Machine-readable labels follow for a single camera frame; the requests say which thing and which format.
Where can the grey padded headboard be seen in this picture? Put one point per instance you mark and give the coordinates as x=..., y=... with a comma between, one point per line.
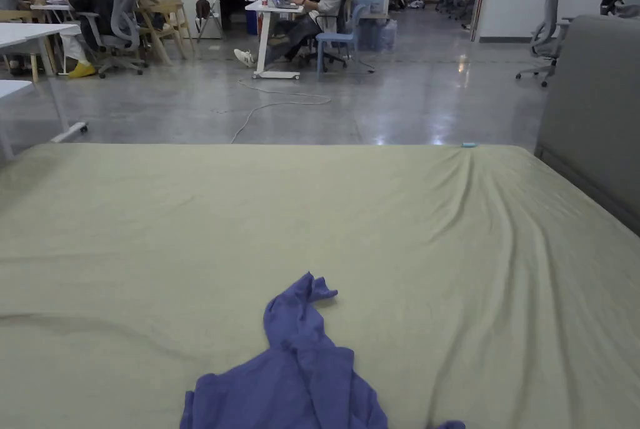
x=595, y=114

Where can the white desk with laptop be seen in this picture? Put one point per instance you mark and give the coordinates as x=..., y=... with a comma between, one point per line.
x=272, y=24

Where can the stack of water bottles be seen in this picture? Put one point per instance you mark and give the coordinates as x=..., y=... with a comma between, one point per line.
x=375, y=14

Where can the blue shirt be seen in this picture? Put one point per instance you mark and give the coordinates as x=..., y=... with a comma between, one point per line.
x=300, y=369

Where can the bed with pale green sheet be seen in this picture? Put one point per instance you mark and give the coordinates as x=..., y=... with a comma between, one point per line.
x=150, y=229

